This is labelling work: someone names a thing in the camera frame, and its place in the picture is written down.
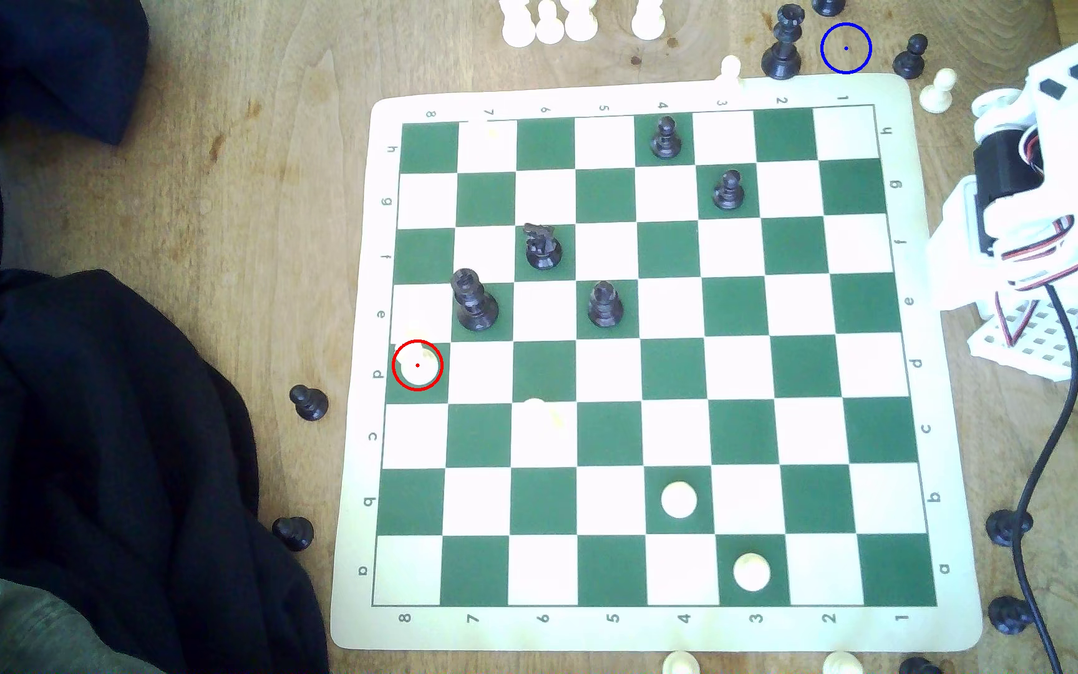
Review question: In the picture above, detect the black chess knight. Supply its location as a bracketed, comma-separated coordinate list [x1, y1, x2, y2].
[522, 223, 565, 273]

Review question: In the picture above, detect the black chess king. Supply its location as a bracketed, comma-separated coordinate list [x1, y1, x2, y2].
[760, 4, 804, 80]

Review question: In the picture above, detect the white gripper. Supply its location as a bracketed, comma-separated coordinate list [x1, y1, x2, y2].
[971, 88, 1047, 218]

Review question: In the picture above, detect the red black servo wire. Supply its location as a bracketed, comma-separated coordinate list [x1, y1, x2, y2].
[992, 288, 1042, 348]

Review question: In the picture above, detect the dark navy cloth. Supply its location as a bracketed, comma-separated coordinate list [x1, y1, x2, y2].
[0, 0, 329, 674]

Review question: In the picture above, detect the olive green cloth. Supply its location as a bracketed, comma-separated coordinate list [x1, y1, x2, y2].
[0, 560, 166, 674]

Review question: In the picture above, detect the black camera cable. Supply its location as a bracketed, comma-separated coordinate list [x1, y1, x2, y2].
[1009, 283, 1078, 674]

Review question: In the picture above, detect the green white chess board mat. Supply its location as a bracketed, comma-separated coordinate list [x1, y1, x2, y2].
[328, 73, 984, 653]

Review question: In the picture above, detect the black chess queen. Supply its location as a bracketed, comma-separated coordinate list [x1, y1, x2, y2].
[451, 268, 501, 333]

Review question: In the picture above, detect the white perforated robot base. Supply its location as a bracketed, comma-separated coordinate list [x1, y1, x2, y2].
[968, 298, 1078, 381]

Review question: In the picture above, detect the black chess rook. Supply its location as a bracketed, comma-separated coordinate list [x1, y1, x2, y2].
[588, 280, 624, 329]

